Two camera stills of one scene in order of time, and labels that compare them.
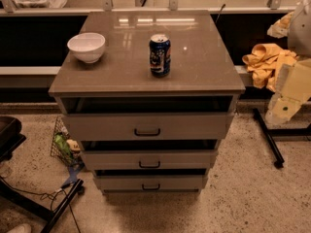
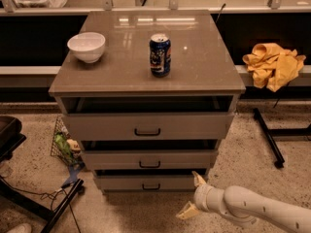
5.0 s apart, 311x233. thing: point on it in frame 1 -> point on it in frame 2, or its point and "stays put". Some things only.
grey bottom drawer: [153, 184] stays put
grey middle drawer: [149, 159] stays put
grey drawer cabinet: [149, 95] stays put
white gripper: [301, 29] -> [201, 195]
